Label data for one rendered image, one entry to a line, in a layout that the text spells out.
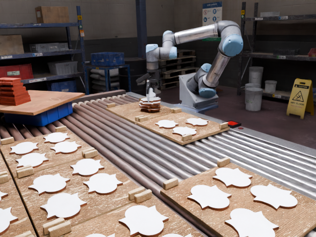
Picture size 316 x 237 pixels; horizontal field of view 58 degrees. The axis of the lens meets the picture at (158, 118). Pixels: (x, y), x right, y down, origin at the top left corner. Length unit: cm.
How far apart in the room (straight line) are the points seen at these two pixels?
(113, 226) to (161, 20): 747
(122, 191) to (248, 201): 42
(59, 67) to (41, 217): 504
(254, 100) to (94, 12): 399
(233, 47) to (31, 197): 129
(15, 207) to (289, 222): 83
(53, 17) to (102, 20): 153
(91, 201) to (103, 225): 14
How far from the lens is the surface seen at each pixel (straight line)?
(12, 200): 110
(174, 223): 87
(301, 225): 93
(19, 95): 195
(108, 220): 90
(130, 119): 177
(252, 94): 527
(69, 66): 600
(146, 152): 134
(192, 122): 165
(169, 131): 153
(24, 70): 568
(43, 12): 580
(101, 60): 513
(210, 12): 755
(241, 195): 101
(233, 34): 175
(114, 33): 720
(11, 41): 569
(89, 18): 689
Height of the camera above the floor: 147
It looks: 18 degrees down
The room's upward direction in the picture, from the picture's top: 2 degrees counter-clockwise
